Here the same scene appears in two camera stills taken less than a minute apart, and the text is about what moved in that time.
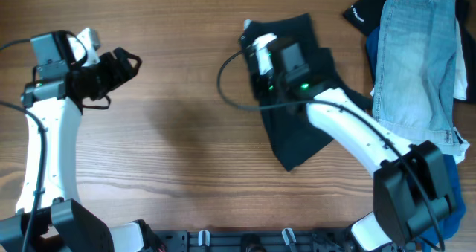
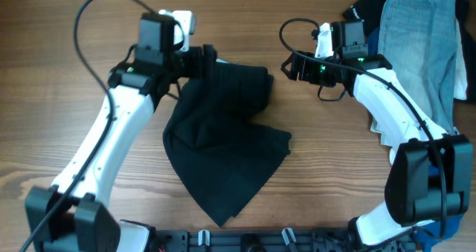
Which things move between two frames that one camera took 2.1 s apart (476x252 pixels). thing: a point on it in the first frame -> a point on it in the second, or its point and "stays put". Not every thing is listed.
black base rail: (252, 240) stays put
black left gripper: (110, 62) -> (197, 63)
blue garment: (451, 166) stays put
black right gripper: (257, 80) -> (305, 74)
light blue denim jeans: (416, 49) stays put
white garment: (460, 87) stays put
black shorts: (286, 111) -> (225, 149)
